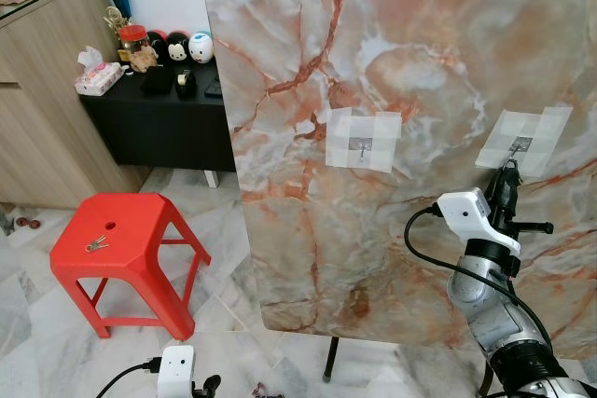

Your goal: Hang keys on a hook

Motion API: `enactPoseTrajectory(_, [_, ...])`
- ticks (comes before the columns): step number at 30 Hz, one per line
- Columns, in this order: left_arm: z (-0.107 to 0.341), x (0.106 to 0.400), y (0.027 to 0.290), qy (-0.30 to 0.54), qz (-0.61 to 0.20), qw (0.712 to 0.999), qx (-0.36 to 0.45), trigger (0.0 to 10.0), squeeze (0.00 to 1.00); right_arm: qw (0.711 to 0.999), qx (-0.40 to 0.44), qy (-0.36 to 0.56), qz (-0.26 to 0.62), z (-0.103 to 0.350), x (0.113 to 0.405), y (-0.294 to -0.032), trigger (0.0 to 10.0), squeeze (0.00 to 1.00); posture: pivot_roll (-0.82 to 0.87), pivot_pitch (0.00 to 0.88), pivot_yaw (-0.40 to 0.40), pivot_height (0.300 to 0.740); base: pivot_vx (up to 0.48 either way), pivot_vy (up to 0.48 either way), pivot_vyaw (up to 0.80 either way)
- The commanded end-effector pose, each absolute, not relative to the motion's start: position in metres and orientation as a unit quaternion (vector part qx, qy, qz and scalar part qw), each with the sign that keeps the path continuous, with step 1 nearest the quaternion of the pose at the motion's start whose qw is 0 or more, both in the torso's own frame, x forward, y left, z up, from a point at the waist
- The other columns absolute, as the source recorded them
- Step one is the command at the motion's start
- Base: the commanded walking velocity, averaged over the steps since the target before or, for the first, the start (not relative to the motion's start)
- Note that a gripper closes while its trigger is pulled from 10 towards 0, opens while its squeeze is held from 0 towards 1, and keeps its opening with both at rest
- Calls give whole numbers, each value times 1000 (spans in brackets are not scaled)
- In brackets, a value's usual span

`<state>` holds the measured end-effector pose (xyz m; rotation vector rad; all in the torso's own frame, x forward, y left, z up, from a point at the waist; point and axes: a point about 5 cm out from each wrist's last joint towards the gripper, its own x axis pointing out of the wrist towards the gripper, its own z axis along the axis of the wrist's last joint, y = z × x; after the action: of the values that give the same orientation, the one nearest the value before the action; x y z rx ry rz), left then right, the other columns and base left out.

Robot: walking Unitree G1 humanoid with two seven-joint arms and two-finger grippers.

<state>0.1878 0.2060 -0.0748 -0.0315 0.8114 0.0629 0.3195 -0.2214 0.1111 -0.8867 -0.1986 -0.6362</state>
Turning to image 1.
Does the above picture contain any marble folding table top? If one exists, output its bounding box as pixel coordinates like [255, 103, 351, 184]
[203, 0, 597, 363]

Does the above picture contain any silver key bunch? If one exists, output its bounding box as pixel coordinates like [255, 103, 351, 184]
[83, 237, 112, 254]

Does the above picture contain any red plastic stool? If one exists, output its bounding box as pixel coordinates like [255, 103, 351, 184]
[49, 191, 213, 342]

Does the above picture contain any black low console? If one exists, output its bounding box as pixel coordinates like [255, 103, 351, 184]
[77, 64, 240, 176]

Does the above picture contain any black tape dispenser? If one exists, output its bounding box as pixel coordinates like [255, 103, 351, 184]
[174, 69, 196, 97]

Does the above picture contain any pink tissue pack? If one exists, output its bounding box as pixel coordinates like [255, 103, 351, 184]
[74, 46, 126, 99]

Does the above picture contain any light wooden cabinet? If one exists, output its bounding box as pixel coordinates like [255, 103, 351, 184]
[0, 0, 147, 212]

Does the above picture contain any white duck plush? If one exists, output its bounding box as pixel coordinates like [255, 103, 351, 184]
[188, 31, 216, 66]

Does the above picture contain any black mouse plush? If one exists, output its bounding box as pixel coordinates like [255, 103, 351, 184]
[165, 32, 191, 66]

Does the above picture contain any red-lidded snack jar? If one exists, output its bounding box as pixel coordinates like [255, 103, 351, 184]
[118, 23, 156, 74]

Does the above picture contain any black and red plush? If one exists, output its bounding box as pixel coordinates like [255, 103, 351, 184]
[146, 29, 170, 64]

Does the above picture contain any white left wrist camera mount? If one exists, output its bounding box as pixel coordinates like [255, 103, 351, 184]
[156, 344, 196, 398]

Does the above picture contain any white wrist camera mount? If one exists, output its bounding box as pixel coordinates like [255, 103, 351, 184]
[436, 188, 521, 252]
[156, 344, 196, 398]

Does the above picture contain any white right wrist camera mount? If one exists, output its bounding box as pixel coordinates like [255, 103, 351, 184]
[436, 188, 521, 252]

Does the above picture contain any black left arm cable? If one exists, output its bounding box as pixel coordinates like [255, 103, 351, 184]
[93, 358, 160, 398]

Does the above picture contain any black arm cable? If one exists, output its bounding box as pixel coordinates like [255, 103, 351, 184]
[403, 203, 562, 373]
[93, 358, 160, 398]

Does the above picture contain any taped adhesive wall hook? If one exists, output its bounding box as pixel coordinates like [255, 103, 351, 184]
[323, 108, 405, 174]
[473, 103, 576, 178]

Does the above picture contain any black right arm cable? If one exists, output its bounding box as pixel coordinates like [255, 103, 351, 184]
[403, 203, 562, 373]

